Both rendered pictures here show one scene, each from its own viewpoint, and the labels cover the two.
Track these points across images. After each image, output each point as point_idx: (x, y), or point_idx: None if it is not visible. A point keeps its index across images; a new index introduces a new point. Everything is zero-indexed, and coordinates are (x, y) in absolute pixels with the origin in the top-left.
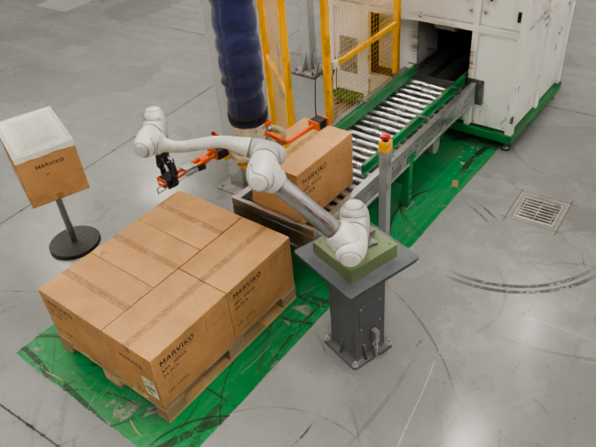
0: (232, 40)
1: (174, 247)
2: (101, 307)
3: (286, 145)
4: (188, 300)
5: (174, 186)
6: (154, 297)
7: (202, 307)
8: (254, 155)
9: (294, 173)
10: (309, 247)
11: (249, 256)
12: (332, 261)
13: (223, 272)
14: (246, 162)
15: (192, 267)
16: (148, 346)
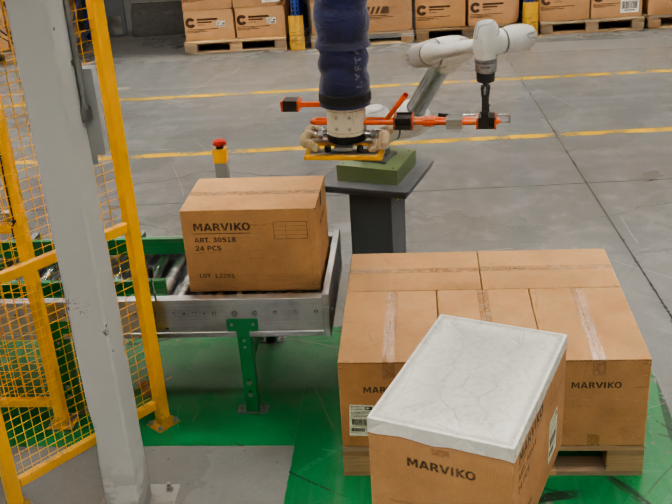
0: None
1: (454, 307)
2: (599, 302)
3: None
4: (513, 263)
5: None
6: (538, 281)
7: (510, 253)
8: (447, 40)
9: (319, 177)
10: (392, 189)
11: (410, 260)
12: (407, 164)
13: (451, 263)
14: None
15: (468, 282)
16: (592, 256)
